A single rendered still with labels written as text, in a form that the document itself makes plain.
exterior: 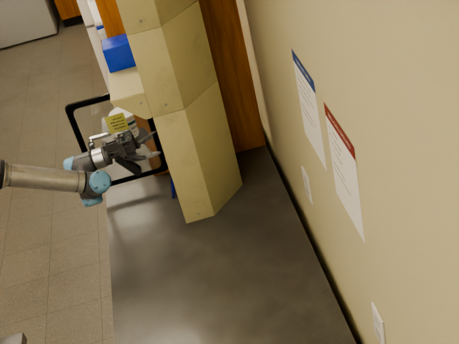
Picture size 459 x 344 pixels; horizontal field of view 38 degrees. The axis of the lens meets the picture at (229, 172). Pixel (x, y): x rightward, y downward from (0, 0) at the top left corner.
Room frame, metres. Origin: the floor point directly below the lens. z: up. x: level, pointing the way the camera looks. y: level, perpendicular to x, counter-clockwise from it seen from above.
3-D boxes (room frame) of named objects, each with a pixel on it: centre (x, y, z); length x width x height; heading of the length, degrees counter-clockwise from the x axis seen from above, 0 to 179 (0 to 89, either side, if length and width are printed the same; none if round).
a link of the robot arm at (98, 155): (2.08, 0.44, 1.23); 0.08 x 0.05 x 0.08; 3
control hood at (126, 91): (2.11, 0.27, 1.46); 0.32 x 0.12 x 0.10; 3
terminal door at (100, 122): (2.26, 0.39, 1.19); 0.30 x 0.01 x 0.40; 92
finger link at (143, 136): (2.15, 0.27, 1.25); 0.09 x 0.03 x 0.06; 129
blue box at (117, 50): (2.21, 0.27, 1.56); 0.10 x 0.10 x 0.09; 3
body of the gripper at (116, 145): (2.09, 0.36, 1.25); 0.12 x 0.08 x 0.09; 93
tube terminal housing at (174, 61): (2.12, 0.09, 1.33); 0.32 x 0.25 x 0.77; 3
